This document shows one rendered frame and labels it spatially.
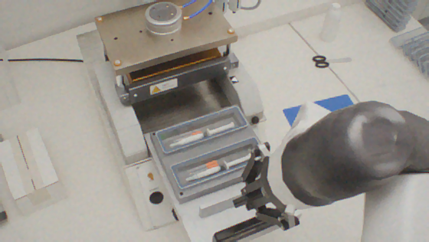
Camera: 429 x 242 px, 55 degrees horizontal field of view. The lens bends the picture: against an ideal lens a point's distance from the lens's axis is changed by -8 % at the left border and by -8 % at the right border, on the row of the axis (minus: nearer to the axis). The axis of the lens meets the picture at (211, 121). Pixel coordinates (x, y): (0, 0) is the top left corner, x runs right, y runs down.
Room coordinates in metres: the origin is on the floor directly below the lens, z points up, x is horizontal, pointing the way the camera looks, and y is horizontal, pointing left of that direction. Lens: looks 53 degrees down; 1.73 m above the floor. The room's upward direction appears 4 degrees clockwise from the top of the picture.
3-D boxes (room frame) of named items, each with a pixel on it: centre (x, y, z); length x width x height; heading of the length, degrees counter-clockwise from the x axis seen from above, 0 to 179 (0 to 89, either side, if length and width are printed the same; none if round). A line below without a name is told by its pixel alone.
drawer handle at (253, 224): (0.34, -0.09, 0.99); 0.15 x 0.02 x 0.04; 117
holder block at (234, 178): (0.50, 0.00, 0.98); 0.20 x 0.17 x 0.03; 117
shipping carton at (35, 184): (0.52, 0.45, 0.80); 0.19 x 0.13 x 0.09; 31
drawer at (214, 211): (0.46, -0.02, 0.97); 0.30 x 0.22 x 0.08; 27
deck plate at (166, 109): (0.76, 0.13, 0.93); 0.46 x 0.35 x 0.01; 27
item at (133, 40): (0.77, 0.11, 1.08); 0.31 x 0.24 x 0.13; 117
